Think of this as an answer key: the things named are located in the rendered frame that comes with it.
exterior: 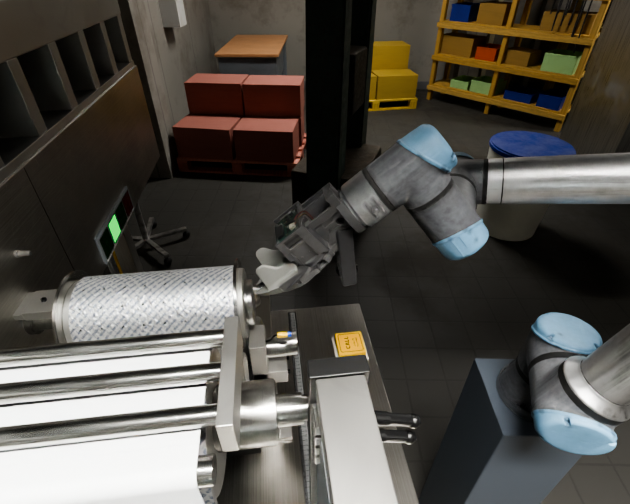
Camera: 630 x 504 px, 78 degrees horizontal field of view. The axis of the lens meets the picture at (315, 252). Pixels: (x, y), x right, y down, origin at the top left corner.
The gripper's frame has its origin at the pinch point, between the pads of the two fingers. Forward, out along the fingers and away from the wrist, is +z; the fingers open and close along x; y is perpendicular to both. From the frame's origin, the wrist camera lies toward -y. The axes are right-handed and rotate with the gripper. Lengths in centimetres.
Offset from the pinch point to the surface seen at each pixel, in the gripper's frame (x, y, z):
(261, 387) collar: 25.7, 8.0, -6.3
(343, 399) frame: 32.4, 9.3, -16.2
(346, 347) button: -13.0, -37.5, 8.1
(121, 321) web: 6.8, 14.9, 14.8
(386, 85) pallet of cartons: -492, -179, -67
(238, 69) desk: -460, -30, 62
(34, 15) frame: -37, 51, 6
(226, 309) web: 6.5, 5.5, 3.0
